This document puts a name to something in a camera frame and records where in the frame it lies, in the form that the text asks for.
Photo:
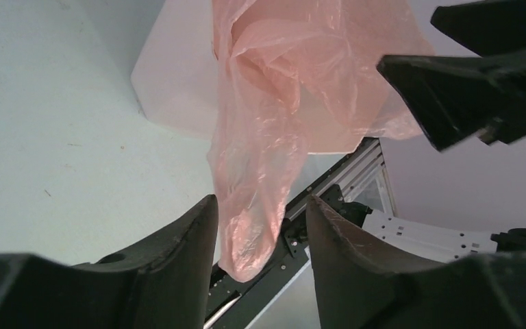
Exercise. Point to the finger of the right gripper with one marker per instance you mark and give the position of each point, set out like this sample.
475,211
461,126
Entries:
486,28
454,98

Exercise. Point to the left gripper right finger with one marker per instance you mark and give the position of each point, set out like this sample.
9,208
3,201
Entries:
363,282

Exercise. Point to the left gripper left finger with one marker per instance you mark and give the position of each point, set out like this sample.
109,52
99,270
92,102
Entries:
161,281

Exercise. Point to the pink plastic trash bag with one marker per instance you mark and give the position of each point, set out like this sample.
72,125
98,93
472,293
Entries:
296,78

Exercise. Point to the white paper trash bin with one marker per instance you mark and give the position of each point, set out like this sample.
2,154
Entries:
175,76

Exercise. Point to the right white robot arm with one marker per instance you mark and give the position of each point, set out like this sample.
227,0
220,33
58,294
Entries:
461,186

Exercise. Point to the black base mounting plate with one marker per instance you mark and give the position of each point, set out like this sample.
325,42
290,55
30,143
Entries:
233,304

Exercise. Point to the aluminium frame rail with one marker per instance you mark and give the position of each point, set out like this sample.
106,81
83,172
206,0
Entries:
351,172

